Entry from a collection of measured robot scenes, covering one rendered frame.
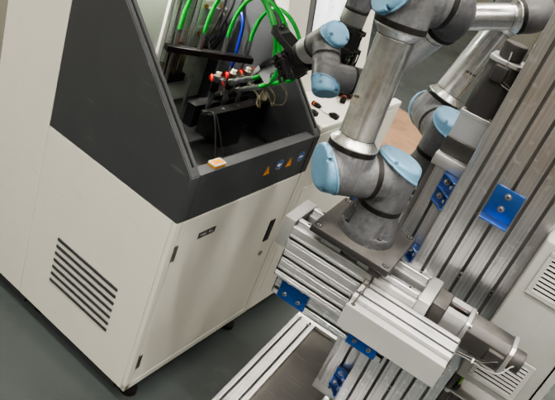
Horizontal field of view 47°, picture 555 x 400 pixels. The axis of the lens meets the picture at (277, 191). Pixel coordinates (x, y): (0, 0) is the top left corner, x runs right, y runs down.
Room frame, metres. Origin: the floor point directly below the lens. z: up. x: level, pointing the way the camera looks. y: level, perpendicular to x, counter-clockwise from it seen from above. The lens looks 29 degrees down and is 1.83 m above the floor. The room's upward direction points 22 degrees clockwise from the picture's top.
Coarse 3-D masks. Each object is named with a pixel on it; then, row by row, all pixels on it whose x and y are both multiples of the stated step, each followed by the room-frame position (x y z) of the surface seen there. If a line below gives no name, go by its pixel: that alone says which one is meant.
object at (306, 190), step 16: (288, 0) 2.26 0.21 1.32; (304, 0) 2.34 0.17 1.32; (304, 16) 2.35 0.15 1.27; (368, 16) 2.83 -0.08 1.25; (304, 32) 2.36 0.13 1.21; (368, 32) 2.85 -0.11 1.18; (304, 80) 2.39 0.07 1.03; (336, 128) 2.24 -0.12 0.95; (384, 128) 2.70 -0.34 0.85; (304, 176) 2.14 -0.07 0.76; (304, 192) 2.19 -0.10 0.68; (320, 192) 2.33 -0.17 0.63; (320, 208) 2.40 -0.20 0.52; (272, 256) 2.15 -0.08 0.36; (272, 272) 2.21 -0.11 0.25; (256, 288) 2.13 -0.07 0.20
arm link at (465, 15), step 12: (468, 0) 1.40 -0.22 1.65; (456, 12) 1.38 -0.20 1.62; (468, 12) 1.40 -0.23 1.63; (456, 24) 1.40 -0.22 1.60; (468, 24) 1.43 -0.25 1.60; (432, 36) 1.46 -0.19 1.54; (444, 36) 1.45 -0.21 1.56; (456, 36) 1.45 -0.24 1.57; (420, 48) 1.50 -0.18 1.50; (432, 48) 1.50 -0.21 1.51; (408, 60) 1.54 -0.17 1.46; (420, 60) 1.54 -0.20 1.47; (360, 72) 1.65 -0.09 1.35
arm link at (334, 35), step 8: (328, 24) 1.65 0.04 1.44; (336, 24) 1.66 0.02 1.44; (312, 32) 1.69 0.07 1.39; (320, 32) 1.65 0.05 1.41; (328, 32) 1.64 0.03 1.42; (336, 32) 1.65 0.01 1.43; (344, 32) 1.67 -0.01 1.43; (304, 40) 1.70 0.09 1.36; (312, 40) 1.67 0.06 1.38; (320, 40) 1.65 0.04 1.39; (328, 40) 1.64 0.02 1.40; (336, 40) 1.63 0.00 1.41; (344, 40) 1.65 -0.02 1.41; (312, 48) 1.66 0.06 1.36; (320, 48) 1.63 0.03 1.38; (328, 48) 1.63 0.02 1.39; (336, 48) 1.65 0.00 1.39
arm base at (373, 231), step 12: (360, 204) 1.40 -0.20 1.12; (348, 216) 1.41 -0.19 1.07; (360, 216) 1.38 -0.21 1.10; (372, 216) 1.37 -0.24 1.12; (384, 216) 1.37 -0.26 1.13; (396, 216) 1.39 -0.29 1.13; (348, 228) 1.37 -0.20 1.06; (360, 228) 1.36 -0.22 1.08; (372, 228) 1.36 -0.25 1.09; (384, 228) 1.38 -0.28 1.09; (396, 228) 1.41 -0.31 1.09; (360, 240) 1.35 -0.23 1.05; (372, 240) 1.36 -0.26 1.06; (384, 240) 1.37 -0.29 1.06
